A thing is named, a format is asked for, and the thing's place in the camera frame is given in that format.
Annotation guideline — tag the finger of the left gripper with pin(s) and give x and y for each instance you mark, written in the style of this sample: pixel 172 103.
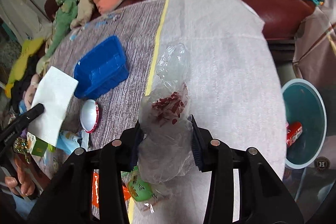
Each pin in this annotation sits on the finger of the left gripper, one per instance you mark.
pixel 34 112

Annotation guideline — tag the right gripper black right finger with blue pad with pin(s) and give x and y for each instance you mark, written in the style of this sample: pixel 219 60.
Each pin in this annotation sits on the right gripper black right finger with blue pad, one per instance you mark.
pixel 263 196

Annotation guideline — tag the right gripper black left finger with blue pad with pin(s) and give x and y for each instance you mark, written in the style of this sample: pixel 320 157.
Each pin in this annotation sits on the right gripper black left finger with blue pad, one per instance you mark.
pixel 68 196

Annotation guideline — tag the white paper napkin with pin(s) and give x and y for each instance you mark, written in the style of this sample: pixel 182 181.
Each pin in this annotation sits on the white paper napkin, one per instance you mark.
pixel 54 92

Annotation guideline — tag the orange snack packet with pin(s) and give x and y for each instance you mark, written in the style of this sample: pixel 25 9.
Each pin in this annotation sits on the orange snack packet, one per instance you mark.
pixel 95 197

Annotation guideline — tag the red snack can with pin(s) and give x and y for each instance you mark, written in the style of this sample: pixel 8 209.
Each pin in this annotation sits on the red snack can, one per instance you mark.
pixel 294 131

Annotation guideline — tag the blue plastic tray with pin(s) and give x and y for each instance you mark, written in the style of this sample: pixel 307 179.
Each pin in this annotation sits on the blue plastic tray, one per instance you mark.
pixel 101 69

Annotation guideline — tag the clear plastic bag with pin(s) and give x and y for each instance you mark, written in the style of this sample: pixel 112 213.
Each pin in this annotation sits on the clear plastic bag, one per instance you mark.
pixel 164 117

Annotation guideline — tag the light blue trash bin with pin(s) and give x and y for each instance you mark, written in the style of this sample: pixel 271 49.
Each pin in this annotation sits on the light blue trash bin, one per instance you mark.
pixel 304 104

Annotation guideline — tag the person's hand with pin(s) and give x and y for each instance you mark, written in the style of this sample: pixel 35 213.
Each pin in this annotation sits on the person's hand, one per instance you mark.
pixel 23 186

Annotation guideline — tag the white red bowl lid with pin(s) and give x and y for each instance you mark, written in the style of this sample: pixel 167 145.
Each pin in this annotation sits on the white red bowl lid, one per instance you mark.
pixel 89 115

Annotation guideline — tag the yellow plush toy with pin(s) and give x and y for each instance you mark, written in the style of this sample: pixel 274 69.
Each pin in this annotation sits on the yellow plush toy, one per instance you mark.
pixel 29 48

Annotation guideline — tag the green snack packet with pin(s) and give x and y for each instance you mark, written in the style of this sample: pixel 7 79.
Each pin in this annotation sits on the green snack packet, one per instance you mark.
pixel 145 196

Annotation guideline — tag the green dinosaur plush toy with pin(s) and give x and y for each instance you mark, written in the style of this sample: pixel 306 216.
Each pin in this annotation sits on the green dinosaur plush toy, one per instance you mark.
pixel 66 12

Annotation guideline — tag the beige bear plush toy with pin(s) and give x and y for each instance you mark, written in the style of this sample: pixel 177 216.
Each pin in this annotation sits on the beige bear plush toy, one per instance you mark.
pixel 84 13

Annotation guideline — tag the pink grey patchwork blanket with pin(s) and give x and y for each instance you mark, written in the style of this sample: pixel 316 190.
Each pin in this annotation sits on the pink grey patchwork blanket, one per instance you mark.
pixel 314 61

